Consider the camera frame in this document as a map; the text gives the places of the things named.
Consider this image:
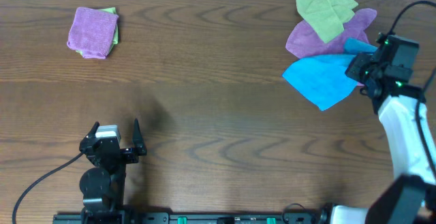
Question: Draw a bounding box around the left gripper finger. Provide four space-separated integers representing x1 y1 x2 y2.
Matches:
132 119 147 156
87 121 99 138

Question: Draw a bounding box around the blue microfiber cloth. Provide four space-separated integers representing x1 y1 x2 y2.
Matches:
282 38 377 111

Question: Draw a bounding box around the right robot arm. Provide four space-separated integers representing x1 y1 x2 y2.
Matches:
317 33 435 223

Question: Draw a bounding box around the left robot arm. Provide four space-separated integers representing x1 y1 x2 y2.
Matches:
79 119 147 214

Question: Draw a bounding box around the green unfolded cloth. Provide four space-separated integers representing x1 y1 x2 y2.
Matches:
296 0 358 44

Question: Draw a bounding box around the purple unfolded cloth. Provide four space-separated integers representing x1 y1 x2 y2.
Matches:
285 8 377 59

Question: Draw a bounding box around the purple folded cloth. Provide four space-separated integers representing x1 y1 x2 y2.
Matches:
67 7 119 57

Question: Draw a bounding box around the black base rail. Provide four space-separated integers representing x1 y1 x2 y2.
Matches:
52 212 328 224

